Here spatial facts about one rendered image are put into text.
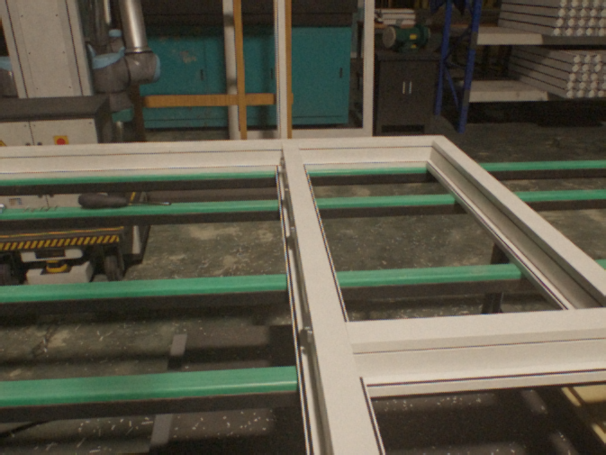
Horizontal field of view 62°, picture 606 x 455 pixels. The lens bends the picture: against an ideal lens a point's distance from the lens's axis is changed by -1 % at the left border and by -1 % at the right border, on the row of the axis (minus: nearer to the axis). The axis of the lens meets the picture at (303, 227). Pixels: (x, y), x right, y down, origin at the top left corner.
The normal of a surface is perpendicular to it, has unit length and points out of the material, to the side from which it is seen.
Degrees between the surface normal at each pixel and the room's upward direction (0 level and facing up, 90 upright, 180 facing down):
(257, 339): 0
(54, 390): 0
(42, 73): 90
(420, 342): 90
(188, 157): 90
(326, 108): 90
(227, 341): 0
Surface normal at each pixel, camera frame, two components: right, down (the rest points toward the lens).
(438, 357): 0.08, 0.43
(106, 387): 0.00, -0.90
